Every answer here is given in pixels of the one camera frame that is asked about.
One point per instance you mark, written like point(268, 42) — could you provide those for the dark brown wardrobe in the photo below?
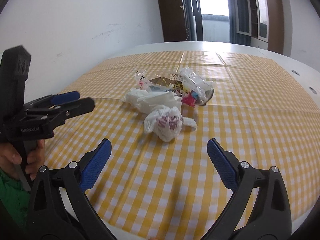
point(173, 20)

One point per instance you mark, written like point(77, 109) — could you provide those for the white knotted plastic bag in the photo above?
point(166, 122)

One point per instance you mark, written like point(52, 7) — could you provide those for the brown wooden cabinet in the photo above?
point(261, 23)

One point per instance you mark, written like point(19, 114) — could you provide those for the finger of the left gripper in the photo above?
point(65, 97)
point(60, 113)

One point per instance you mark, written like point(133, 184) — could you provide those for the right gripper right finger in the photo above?
point(259, 207)

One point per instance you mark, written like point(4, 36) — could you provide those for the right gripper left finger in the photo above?
point(59, 207)

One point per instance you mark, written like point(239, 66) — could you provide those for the white tissue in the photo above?
point(146, 102)

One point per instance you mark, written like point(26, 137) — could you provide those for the printed snack wrapper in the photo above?
point(191, 88)

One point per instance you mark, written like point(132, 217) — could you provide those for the left hand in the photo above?
point(10, 157)

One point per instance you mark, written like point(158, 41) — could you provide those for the yellow checkered tablecloth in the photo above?
point(263, 113)

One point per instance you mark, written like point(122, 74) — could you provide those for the glass balcony door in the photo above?
point(209, 20)

